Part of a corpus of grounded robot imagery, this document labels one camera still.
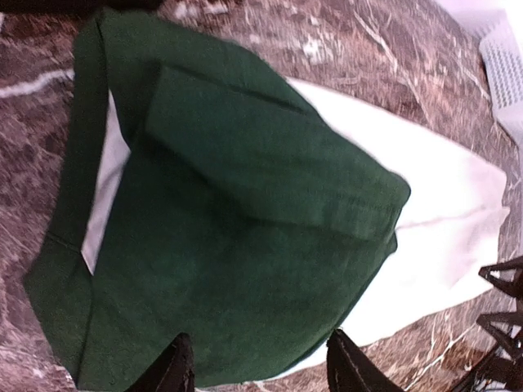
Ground white and green raglan shirt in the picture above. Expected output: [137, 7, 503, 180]
[24, 8, 509, 391]

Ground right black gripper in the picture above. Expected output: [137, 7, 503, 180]
[450, 256, 522, 392]

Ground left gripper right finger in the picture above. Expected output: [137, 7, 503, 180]
[326, 329, 404, 392]

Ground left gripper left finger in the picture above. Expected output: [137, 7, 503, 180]
[136, 332, 195, 392]

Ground white plastic laundry basket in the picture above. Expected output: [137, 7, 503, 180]
[479, 11, 522, 146]

